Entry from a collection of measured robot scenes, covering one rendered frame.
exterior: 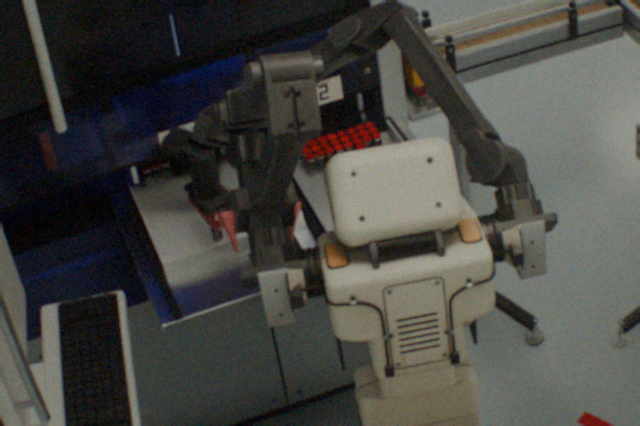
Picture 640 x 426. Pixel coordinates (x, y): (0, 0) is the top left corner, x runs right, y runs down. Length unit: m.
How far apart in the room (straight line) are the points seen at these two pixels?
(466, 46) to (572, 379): 1.00
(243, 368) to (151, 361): 0.26
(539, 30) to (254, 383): 1.17
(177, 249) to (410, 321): 0.77
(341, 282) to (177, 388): 1.28
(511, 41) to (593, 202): 1.08
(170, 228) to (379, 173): 0.85
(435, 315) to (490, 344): 1.54
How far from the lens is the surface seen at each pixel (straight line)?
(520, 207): 2.22
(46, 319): 2.82
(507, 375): 3.61
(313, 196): 2.84
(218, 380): 3.33
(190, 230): 2.81
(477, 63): 3.19
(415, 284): 2.12
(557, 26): 3.26
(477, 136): 2.25
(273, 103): 1.91
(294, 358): 3.37
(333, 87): 2.91
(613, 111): 4.56
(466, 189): 3.44
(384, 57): 2.93
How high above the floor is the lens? 2.64
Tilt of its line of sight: 39 degrees down
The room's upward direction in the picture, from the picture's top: 9 degrees counter-clockwise
